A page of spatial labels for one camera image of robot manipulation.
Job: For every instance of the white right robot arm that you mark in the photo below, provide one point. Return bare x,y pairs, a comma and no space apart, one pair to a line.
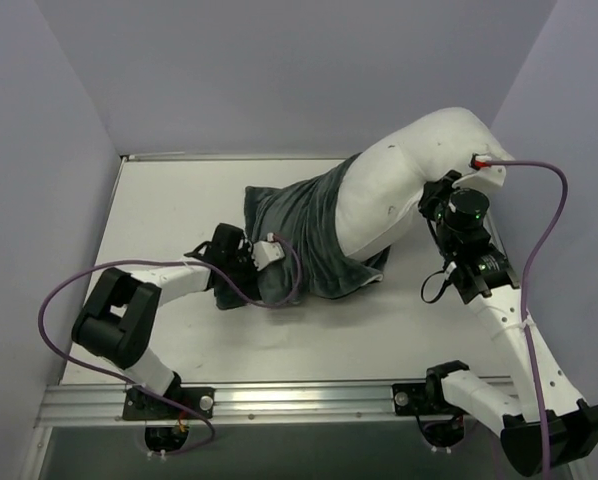
547,422

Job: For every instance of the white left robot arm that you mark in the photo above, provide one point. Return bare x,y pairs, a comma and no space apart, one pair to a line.
117,319

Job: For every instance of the dark green pillowcase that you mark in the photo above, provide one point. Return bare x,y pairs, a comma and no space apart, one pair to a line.
303,214

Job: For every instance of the white pillow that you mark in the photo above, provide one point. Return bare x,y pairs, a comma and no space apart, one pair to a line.
379,193

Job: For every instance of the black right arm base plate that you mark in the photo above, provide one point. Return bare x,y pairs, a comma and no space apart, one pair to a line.
411,399

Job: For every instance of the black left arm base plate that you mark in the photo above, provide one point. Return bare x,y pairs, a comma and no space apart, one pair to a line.
139,406

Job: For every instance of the aluminium front frame rail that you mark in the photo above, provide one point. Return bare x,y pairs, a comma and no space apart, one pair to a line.
90,405

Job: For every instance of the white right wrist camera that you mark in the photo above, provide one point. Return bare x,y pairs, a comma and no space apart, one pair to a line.
482,177

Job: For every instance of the aluminium right side rail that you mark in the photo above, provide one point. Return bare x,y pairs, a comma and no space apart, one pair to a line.
490,226

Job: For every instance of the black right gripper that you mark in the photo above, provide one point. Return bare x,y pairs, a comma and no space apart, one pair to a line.
430,195

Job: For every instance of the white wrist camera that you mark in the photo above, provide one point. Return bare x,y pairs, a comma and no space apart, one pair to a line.
482,177
266,252

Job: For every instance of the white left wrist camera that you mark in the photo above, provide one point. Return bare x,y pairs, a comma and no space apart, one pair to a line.
266,252

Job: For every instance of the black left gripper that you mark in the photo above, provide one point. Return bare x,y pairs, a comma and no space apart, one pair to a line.
240,255

